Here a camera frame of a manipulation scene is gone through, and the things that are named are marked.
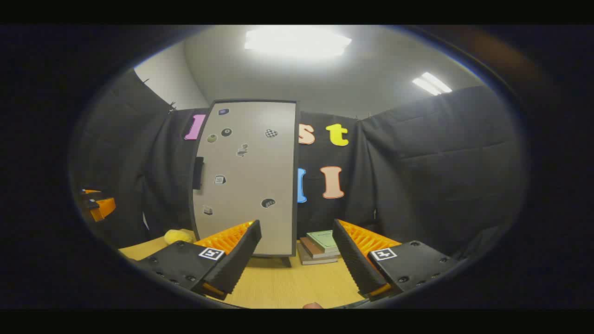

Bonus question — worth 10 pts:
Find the narrow ceiling light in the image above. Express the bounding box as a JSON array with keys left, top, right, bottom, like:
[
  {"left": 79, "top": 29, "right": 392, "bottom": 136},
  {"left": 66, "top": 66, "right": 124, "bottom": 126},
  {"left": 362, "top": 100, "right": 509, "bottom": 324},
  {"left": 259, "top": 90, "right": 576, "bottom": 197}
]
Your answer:
[{"left": 412, "top": 72, "right": 453, "bottom": 96}]

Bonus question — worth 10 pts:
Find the yellow sponge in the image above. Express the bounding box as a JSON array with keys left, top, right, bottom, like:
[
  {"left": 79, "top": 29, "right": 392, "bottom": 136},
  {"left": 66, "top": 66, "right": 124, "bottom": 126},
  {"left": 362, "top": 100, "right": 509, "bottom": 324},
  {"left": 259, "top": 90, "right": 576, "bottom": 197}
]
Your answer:
[{"left": 163, "top": 229, "right": 195, "bottom": 245}]

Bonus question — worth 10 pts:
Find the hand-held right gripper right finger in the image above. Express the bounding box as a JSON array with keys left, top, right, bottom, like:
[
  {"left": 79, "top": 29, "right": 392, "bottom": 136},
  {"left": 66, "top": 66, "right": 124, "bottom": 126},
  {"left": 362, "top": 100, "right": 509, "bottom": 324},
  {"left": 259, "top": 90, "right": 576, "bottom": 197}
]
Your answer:
[{"left": 332, "top": 219, "right": 458, "bottom": 301}]

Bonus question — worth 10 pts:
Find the grey book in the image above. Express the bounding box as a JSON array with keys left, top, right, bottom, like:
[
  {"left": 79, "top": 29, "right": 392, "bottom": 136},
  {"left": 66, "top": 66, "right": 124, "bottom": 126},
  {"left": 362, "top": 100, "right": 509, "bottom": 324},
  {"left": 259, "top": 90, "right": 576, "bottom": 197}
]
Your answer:
[{"left": 297, "top": 242, "right": 339, "bottom": 266}]

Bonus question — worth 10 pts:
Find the brown book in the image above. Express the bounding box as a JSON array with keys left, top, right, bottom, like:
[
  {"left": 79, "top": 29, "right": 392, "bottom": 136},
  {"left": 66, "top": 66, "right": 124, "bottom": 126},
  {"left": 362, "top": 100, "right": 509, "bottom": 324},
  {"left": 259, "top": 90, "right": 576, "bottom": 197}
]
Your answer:
[{"left": 299, "top": 237, "right": 342, "bottom": 259}]

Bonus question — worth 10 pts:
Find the large ceiling light panel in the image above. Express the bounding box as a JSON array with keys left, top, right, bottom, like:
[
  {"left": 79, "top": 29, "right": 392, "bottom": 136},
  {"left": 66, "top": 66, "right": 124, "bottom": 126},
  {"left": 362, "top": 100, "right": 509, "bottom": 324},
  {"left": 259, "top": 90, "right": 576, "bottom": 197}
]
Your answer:
[{"left": 245, "top": 29, "right": 352, "bottom": 58}]

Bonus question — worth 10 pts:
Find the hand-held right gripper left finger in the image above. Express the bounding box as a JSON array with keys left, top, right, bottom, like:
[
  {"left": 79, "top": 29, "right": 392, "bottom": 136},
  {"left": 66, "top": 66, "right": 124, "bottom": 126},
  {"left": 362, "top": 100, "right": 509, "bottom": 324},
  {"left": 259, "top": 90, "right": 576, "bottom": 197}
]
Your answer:
[{"left": 135, "top": 219, "right": 263, "bottom": 301}]

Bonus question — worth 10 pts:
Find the grey cabinet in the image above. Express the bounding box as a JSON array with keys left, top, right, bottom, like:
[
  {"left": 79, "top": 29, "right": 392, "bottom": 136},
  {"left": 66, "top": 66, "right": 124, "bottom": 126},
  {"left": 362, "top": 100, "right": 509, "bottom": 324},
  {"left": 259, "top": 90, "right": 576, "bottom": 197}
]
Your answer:
[{"left": 190, "top": 98, "right": 300, "bottom": 268}]

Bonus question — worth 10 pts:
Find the grey cabinet door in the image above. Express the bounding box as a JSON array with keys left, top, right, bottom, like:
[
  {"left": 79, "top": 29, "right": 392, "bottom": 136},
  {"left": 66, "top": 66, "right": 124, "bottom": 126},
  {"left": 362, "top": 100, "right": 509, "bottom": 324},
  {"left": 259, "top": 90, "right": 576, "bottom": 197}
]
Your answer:
[{"left": 191, "top": 99, "right": 299, "bottom": 258}]

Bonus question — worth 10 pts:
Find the black backdrop cloth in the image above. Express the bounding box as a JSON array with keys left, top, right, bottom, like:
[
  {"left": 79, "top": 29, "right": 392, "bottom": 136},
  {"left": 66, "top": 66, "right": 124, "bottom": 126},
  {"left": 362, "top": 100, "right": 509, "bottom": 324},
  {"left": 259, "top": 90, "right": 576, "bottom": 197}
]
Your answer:
[{"left": 70, "top": 69, "right": 529, "bottom": 260}]

